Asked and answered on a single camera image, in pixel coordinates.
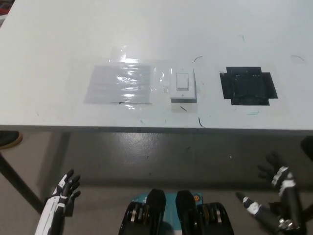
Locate white wall light switch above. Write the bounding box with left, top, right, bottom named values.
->
left=169, top=68, right=198, bottom=104

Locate black tape patch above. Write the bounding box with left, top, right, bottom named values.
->
left=219, top=66, right=279, bottom=107

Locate black table leg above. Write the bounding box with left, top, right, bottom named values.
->
left=0, top=151, right=74, bottom=217

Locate clear plastic tape sheet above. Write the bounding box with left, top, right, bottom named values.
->
left=109, top=45, right=173, bottom=110

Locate black object with tan rim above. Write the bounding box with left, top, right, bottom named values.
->
left=0, top=130, right=23, bottom=151

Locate grey tape patch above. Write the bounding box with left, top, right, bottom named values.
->
left=84, top=64, right=153, bottom=105

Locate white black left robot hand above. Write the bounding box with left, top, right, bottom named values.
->
left=35, top=168, right=82, bottom=235

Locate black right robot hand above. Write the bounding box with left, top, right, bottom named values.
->
left=235, top=150, right=308, bottom=235

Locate red and dark object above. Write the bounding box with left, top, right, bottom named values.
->
left=0, top=0, right=13, bottom=24

